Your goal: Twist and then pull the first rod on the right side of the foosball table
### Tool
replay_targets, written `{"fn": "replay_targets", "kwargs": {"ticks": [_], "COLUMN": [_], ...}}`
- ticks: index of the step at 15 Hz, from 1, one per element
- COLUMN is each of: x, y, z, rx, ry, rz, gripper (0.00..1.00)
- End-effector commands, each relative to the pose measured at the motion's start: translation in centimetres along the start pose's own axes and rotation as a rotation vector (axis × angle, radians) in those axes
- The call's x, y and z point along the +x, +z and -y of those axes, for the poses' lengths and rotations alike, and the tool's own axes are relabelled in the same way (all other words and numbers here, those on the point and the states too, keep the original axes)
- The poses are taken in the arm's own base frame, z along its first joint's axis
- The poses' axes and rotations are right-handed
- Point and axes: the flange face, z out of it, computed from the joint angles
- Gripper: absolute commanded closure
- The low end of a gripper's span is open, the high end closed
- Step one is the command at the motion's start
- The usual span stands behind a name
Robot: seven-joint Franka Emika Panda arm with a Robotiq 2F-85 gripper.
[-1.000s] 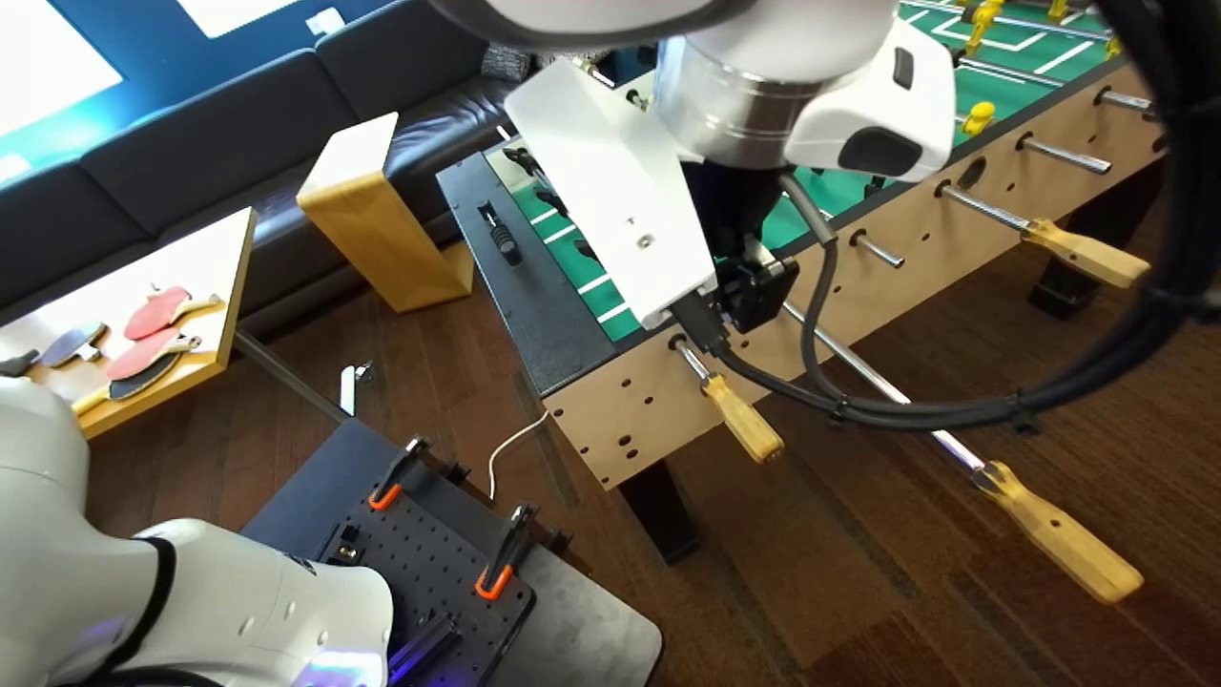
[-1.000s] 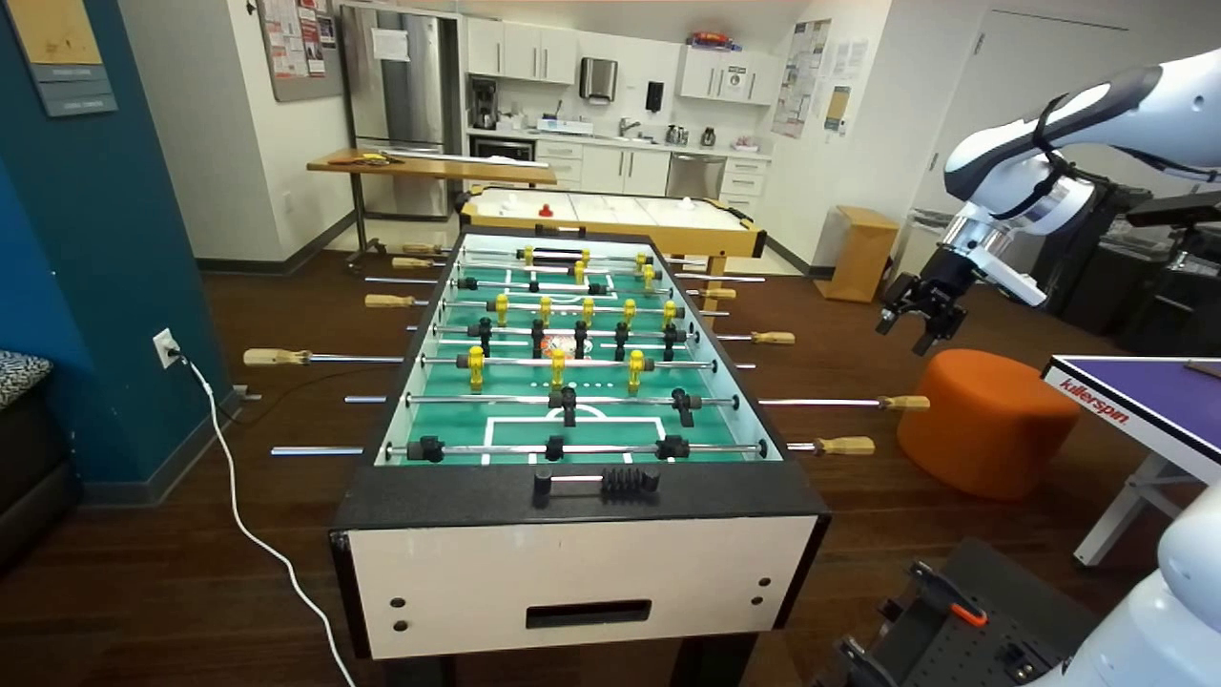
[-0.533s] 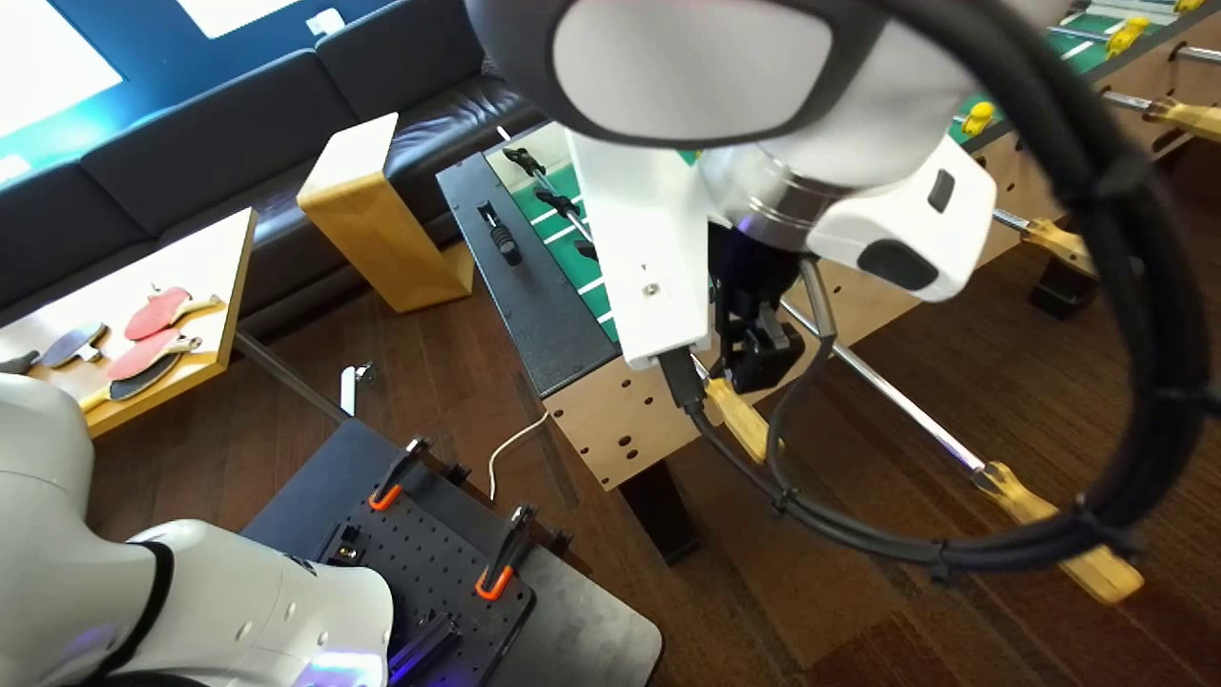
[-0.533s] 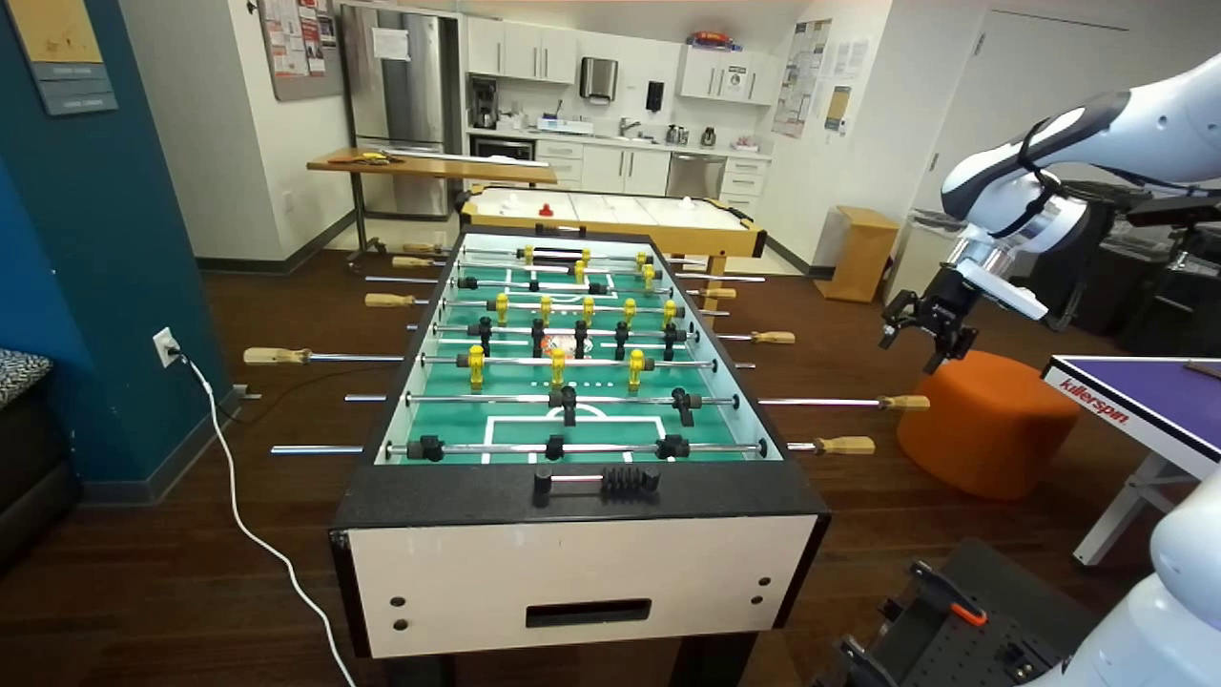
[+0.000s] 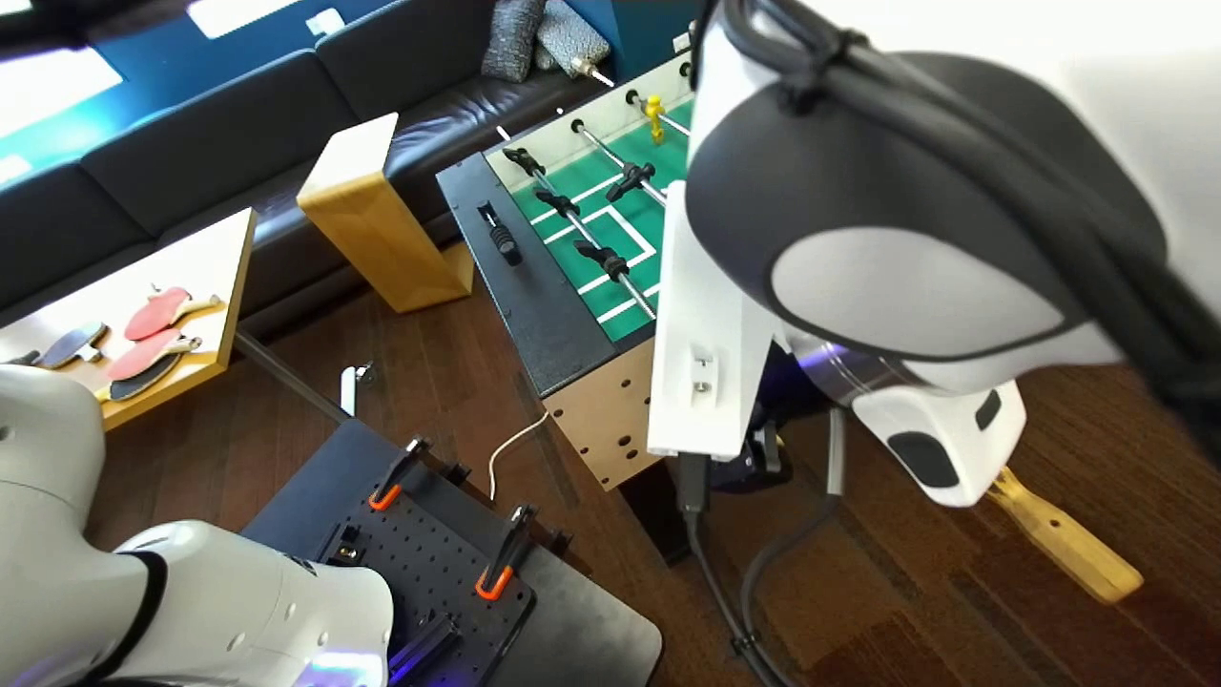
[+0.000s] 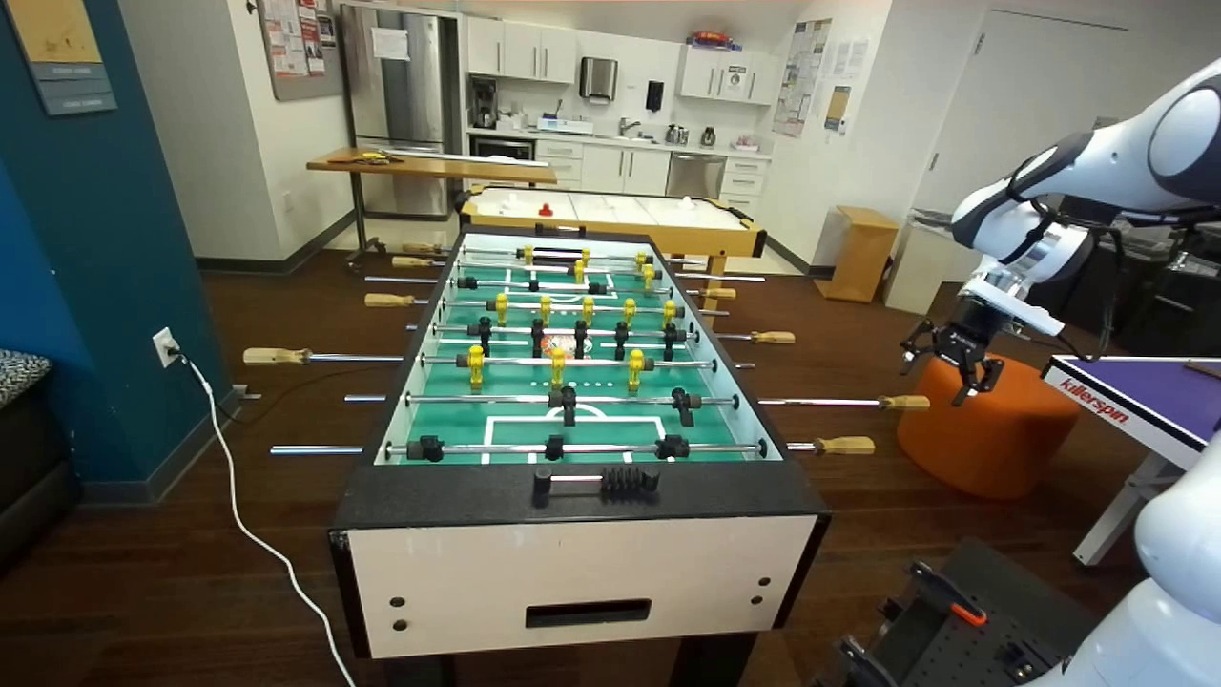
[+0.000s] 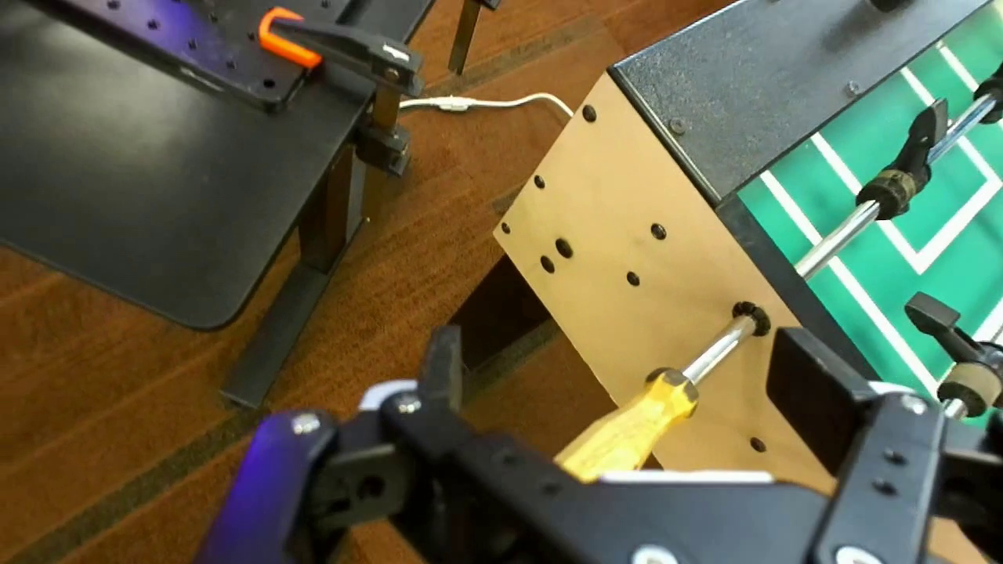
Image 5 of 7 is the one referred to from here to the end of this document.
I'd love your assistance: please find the white wall panel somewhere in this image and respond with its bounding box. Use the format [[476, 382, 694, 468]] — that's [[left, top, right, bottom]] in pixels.
[[187, 0, 301, 42]]

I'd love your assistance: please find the grey robot cart platform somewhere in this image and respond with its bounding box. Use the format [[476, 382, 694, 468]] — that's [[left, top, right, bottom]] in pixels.
[[239, 417, 666, 687]]

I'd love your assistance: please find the black table tennis paddle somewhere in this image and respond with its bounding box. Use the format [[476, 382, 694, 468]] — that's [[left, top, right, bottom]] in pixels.
[[98, 355, 195, 407]]

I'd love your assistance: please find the red table tennis paddle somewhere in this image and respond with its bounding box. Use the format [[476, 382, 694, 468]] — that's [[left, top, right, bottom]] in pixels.
[[121, 281, 198, 343], [98, 326, 201, 388]]

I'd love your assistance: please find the light wooden low table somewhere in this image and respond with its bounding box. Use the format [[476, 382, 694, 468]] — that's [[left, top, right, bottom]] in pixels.
[[0, 207, 258, 434]]

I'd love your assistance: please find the dark grey pillow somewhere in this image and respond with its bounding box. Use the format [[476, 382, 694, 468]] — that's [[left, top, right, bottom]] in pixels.
[[476, 0, 551, 83]]

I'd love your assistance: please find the black clamp with orange tip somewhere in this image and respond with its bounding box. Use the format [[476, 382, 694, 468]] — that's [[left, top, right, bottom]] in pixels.
[[469, 505, 543, 605], [362, 434, 430, 520]]

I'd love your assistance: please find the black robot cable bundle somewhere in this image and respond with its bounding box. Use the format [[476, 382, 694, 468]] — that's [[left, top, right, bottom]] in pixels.
[[74, 0, 1221, 687]]

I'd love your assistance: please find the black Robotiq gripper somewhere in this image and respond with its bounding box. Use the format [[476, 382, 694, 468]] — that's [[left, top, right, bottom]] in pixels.
[[711, 360, 833, 495]]

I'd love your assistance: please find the small metal bracket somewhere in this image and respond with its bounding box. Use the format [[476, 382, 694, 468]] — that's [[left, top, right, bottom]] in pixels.
[[332, 360, 375, 421]]

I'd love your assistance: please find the black leather sofa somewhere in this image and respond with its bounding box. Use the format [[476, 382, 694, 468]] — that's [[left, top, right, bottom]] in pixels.
[[0, 0, 614, 320]]

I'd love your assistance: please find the black perforated mounting board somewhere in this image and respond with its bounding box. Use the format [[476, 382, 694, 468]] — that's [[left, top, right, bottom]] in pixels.
[[310, 474, 539, 687]]

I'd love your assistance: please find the thin white cable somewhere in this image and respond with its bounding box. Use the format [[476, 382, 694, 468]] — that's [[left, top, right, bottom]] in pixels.
[[485, 403, 553, 505]]

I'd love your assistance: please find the small white wall paper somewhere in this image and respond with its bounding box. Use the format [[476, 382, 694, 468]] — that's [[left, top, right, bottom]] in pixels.
[[301, 9, 350, 42]]

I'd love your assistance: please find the black score slider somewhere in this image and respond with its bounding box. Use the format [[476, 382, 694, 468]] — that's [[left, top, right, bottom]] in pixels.
[[473, 197, 525, 272]]

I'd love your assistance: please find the black foosball player figure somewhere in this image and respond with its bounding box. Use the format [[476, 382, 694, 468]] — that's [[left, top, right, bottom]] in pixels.
[[502, 142, 551, 178], [529, 183, 585, 220], [576, 242, 637, 281], [607, 161, 660, 207]]

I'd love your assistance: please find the light grey pillow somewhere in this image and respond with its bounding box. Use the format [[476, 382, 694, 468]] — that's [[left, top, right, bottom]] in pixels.
[[539, 0, 617, 77]]

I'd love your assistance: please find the blue grey table tennis paddle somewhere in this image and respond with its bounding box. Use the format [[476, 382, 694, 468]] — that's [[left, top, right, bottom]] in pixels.
[[36, 315, 112, 373]]

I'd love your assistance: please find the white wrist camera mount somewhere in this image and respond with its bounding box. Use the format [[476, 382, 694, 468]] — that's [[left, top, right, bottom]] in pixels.
[[646, 177, 775, 467]]

